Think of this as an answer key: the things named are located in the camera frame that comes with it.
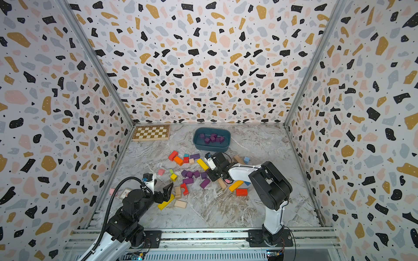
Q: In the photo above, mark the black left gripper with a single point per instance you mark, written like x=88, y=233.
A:
x=166, y=196

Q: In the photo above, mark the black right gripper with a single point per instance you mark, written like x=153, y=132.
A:
x=210, y=176

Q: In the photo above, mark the purple rectangular block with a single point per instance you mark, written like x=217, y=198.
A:
x=205, y=183

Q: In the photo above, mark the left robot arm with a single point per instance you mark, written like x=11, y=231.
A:
x=122, y=231

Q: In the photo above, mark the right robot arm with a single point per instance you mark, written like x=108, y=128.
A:
x=272, y=187

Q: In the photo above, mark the teal plastic storage bin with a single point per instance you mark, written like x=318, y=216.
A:
x=212, y=146

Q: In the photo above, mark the yellow cube block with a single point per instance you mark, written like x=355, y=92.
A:
x=173, y=177

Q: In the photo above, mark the natural wood long block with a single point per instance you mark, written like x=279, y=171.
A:
x=239, y=160

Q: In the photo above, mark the yellow block near gripper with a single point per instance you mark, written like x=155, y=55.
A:
x=164, y=204

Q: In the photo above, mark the natural wood square block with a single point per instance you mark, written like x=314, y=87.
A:
x=180, y=204

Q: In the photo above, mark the red arch block front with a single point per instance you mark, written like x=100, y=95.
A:
x=184, y=187

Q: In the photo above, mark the natural wood long plank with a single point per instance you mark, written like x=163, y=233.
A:
x=222, y=183

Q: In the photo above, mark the yellow orange long block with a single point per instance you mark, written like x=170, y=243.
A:
x=235, y=185

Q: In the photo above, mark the orange rectangular block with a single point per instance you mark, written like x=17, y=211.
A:
x=178, y=161

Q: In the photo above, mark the red wedge block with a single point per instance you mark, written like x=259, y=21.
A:
x=241, y=192

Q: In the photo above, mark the wooden chessboard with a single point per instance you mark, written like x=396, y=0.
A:
x=151, y=133

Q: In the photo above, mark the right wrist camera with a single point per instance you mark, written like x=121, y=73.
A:
x=211, y=163

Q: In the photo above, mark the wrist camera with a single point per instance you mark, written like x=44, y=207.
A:
x=149, y=180
x=211, y=163

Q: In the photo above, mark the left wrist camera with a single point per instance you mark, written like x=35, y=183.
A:
x=149, y=180

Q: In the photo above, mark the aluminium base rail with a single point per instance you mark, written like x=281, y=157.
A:
x=207, y=244

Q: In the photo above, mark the aluminium corner post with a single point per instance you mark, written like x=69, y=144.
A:
x=339, y=6

